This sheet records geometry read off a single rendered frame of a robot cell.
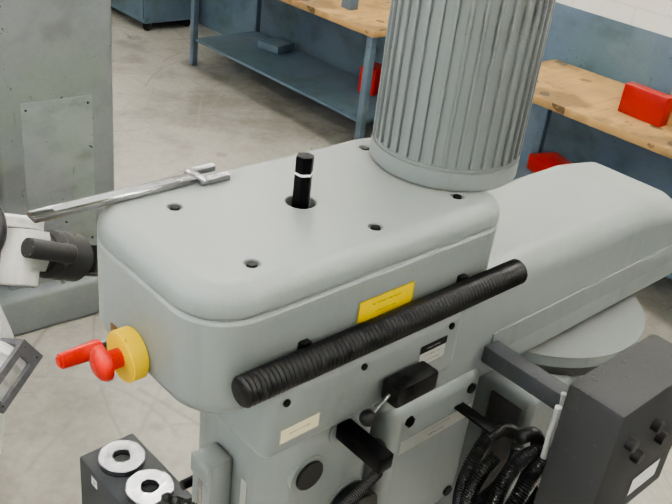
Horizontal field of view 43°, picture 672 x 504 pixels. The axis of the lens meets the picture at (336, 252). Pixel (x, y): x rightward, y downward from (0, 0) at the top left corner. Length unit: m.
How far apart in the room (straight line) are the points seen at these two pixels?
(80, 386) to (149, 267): 2.87
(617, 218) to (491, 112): 0.47
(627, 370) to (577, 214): 0.37
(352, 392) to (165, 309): 0.29
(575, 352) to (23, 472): 2.38
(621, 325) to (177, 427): 2.30
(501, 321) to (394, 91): 0.39
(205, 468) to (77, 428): 2.43
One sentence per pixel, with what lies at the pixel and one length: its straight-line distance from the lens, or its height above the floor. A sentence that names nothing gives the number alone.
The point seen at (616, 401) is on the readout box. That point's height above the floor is 1.73.
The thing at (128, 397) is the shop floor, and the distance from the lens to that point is 3.68.
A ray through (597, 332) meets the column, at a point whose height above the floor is 1.56.
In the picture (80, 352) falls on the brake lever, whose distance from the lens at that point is 1.06.
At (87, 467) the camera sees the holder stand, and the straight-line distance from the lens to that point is 1.78.
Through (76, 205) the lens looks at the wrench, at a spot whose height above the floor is 1.90.
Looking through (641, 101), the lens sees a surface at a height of 0.98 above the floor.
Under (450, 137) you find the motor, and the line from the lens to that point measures 1.06.
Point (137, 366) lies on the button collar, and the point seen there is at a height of 1.76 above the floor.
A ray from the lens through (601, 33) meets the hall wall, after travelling 5.66.
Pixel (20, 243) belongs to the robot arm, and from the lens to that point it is 1.54.
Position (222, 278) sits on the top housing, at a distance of 0.85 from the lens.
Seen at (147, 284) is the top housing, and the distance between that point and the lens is 0.90.
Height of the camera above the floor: 2.34
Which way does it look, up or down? 29 degrees down
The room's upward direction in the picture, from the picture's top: 7 degrees clockwise
